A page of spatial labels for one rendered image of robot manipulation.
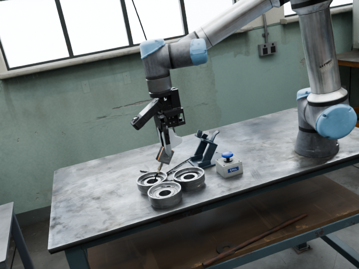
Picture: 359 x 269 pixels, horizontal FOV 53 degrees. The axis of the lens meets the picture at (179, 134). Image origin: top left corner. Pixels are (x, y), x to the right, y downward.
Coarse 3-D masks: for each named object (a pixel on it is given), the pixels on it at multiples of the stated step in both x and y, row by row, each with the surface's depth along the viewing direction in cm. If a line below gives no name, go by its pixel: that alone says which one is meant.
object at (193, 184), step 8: (184, 168) 123; (192, 168) 123; (200, 168) 121; (176, 176) 121; (184, 176) 120; (192, 176) 121; (200, 176) 115; (184, 184) 114; (192, 184) 114; (200, 184) 115
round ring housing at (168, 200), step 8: (160, 184) 115; (168, 184) 115; (176, 184) 114; (152, 192) 113; (160, 192) 112; (168, 192) 113; (152, 200) 108; (160, 200) 106; (168, 200) 106; (176, 200) 108; (160, 208) 108
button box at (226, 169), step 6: (234, 156) 124; (216, 162) 124; (222, 162) 122; (228, 162) 121; (234, 162) 120; (240, 162) 120; (216, 168) 125; (222, 168) 119; (228, 168) 119; (234, 168) 120; (240, 168) 120; (222, 174) 121; (228, 174) 120; (234, 174) 120
